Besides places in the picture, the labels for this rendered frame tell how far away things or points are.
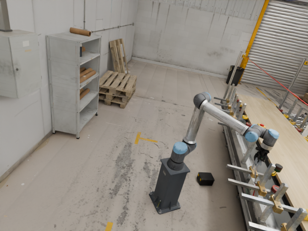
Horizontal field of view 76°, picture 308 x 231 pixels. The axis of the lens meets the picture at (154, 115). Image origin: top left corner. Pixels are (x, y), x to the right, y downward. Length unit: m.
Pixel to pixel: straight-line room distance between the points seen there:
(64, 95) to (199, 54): 6.91
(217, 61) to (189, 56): 1.22
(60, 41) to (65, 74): 0.44
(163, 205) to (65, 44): 2.39
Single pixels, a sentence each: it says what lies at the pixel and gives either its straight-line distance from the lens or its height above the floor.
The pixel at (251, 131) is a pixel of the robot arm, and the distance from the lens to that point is 1.80.
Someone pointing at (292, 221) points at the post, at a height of 1.05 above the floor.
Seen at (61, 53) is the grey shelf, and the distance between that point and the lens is 3.07.
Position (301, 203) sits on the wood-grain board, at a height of 0.90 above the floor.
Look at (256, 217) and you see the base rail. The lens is 2.09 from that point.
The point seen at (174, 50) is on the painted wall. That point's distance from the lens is 9.09.
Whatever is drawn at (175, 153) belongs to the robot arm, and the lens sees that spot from 2.15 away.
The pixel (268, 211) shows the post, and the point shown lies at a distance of 1.98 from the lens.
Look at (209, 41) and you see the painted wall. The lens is 9.15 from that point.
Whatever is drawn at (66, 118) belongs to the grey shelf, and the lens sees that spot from 3.43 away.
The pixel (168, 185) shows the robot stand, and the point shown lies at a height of 0.42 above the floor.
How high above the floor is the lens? 2.07
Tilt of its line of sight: 27 degrees down
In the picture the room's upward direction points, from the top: 11 degrees clockwise
